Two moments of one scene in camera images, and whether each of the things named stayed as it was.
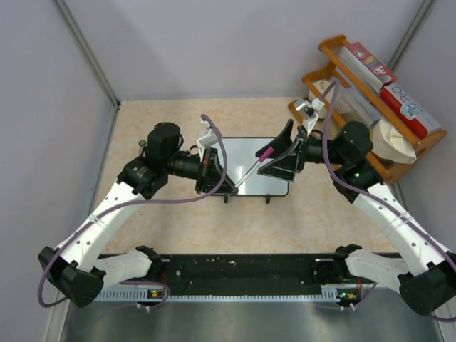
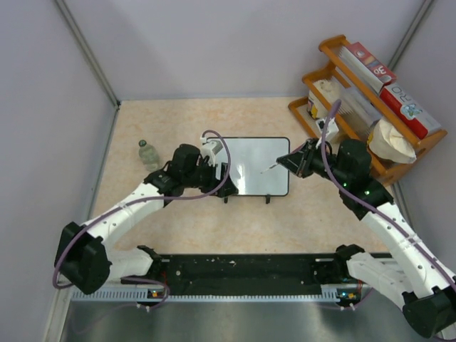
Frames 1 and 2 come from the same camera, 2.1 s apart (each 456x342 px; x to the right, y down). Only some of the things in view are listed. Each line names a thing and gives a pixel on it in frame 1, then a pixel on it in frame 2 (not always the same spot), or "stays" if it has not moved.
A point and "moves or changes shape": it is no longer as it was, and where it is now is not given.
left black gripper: (211, 171) stays
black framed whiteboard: (241, 156) stays
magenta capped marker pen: (256, 164) moves or changes shape
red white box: (408, 111) stays
